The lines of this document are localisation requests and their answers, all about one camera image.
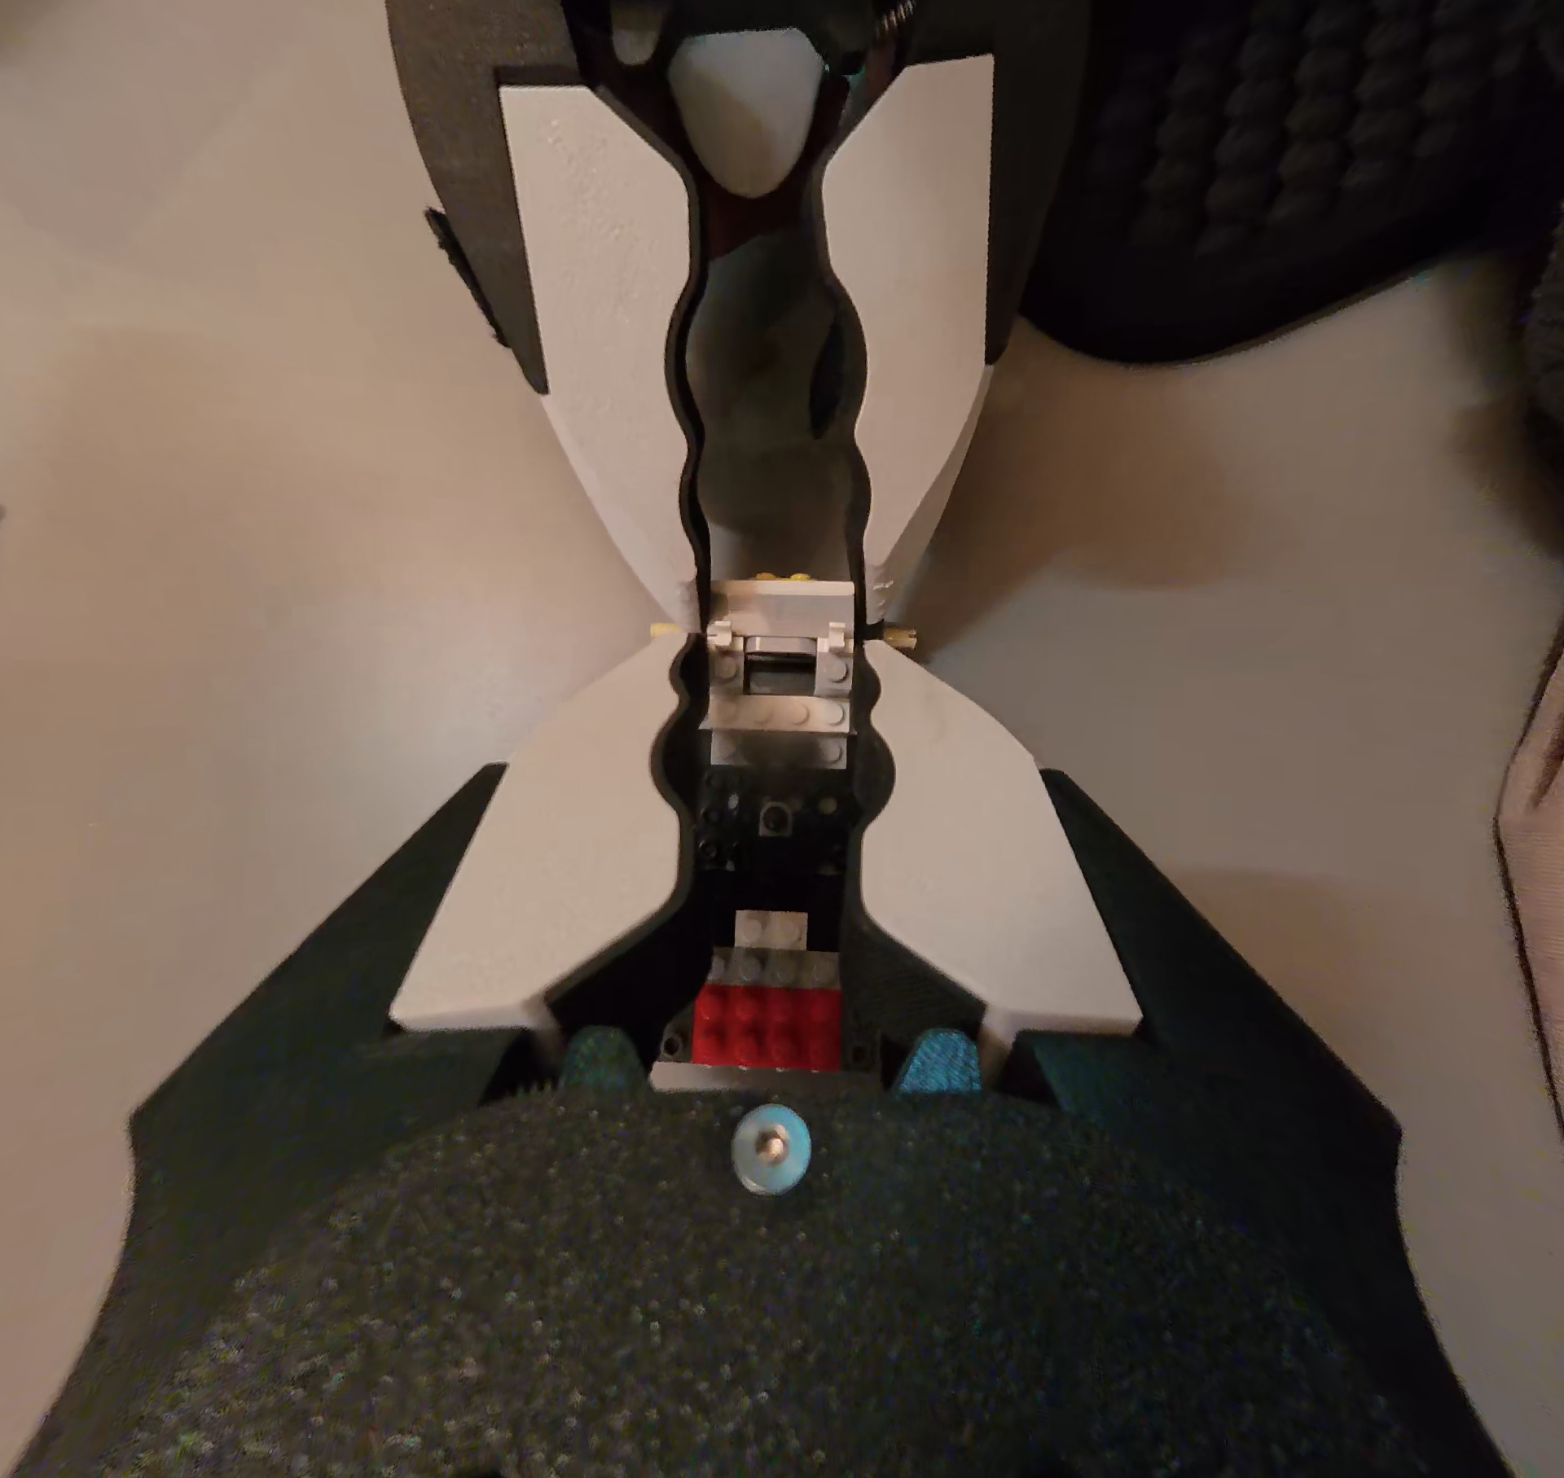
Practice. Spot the person's beige garment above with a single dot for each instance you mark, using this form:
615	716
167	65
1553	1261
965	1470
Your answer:
1540	892

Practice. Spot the white desk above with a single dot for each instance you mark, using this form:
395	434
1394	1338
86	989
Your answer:
245	526

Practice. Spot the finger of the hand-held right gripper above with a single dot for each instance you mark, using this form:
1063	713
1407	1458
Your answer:
923	255
599	280

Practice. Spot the toy brick car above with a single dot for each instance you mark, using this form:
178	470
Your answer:
770	721

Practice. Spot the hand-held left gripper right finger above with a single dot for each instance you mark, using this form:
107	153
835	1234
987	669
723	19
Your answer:
978	867

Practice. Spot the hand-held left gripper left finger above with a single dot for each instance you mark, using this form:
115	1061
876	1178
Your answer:
550	854

